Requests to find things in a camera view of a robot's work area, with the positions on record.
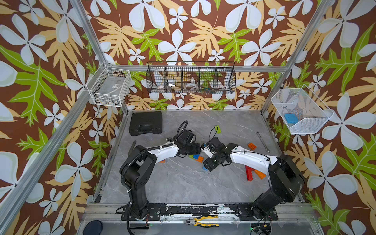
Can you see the aluminium frame post left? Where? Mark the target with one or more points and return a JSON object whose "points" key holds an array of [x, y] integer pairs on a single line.
{"points": [[94, 42]]}

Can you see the long red lego brick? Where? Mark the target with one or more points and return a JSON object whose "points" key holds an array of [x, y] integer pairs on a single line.
{"points": [[249, 173]]}

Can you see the silver combination wrench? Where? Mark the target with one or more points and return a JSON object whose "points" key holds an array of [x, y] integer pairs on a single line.
{"points": [[263, 142]]}

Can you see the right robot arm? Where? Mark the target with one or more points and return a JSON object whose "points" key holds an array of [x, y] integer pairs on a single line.
{"points": [[284, 178]]}

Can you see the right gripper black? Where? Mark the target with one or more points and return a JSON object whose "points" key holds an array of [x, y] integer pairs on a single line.
{"points": [[211, 165]]}

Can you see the black round disc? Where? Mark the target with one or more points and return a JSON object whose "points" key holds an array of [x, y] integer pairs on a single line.
{"points": [[94, 227]]}

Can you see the black plastic tool case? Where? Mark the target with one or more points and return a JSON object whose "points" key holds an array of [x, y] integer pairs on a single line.
{"points": [[146, 123]]}

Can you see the white wire basket left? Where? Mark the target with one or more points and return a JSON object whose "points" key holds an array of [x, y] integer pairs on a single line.
{"points": [[108, 86]]}

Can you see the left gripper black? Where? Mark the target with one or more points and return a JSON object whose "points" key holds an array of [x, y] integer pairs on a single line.
{"points": [[196, 149]]}

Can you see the white wire basket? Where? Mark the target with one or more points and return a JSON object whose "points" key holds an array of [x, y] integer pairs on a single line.
{"points": [[108, 86], [310, 109]]}

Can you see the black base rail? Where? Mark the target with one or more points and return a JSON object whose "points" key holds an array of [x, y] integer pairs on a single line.
{"points": [[155, 211]]}

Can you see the long orange lego brick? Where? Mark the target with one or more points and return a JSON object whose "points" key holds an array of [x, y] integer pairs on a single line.
{"points": [[260, 174]]}

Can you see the black wire basket centre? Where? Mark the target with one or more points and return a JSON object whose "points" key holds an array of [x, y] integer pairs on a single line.
{"points": [[191, 77]]}

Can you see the blue sponge in basket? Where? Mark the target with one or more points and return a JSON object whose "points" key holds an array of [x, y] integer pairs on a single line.
{"points": [[291, 118]]}

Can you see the small orange upturned lego brick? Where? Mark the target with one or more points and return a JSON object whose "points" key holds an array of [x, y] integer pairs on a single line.
{"points": [[251, 146]]}

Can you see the grey allen key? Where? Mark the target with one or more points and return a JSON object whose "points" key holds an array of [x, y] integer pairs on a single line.
{"points": [[132, 147]]}

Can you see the aluminium frame post right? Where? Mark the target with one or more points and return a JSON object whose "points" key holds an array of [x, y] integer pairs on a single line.
{"points": [[308, 32]]}

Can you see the aluminium frame post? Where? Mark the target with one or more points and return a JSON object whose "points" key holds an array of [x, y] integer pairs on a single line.
{"points": [[94, 42], [308, 32]]}

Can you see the white wire basket right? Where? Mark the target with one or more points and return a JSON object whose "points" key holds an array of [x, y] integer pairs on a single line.
{"points": [[310, 109]]}

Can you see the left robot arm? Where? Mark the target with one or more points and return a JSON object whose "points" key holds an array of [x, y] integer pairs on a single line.
{"points": [[137, 169]]}

